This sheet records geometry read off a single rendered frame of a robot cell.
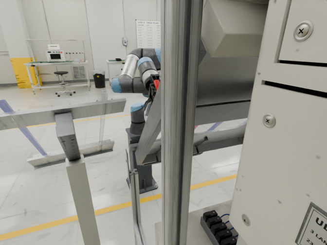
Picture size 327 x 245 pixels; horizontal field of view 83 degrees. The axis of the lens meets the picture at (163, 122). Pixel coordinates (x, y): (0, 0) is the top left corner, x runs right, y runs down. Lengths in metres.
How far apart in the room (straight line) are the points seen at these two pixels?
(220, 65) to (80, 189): 0.62
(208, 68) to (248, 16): 0.13
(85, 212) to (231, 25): 0.77
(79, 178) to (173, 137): 0.52
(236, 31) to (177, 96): 0.10
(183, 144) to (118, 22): 7.24
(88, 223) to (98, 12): 6.99
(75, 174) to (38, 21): 7.00
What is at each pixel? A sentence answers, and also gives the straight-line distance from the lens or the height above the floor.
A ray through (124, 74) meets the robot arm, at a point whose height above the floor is 1.06.
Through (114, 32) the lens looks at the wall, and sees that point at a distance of 7.41.
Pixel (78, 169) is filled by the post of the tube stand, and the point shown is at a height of 0.81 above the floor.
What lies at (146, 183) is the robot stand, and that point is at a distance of 1.75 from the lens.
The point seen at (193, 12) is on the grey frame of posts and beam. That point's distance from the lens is 0.25.
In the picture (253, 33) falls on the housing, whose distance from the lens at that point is 0.27.
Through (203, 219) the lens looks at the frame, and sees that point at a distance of 0.72.
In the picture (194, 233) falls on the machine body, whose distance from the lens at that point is 0.73.
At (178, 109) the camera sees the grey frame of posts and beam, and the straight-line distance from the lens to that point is 0.25.
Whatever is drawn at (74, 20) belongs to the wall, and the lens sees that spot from 7.41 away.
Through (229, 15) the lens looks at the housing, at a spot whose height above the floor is 1.23.
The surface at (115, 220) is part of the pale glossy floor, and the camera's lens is 1.59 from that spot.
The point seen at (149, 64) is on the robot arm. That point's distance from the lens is 0.86.
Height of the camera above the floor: 1.19
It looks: 22 degrees down
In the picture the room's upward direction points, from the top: straight up
